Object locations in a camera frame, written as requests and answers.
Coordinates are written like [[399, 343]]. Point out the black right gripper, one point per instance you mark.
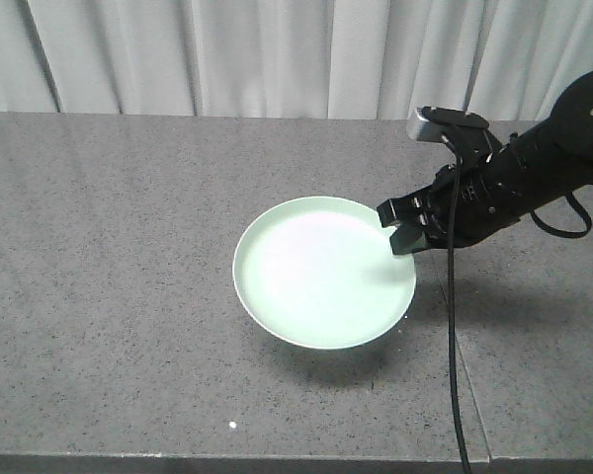
[[458, 195]]

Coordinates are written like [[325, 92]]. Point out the light green round plate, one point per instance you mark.
[[318, 273]]

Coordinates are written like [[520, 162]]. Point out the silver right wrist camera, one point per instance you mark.
[[428, 124]]

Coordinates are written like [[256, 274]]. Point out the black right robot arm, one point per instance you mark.
[[495, 183]]

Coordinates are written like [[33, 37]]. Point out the white pleated curtain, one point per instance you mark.
[[291, 59]]

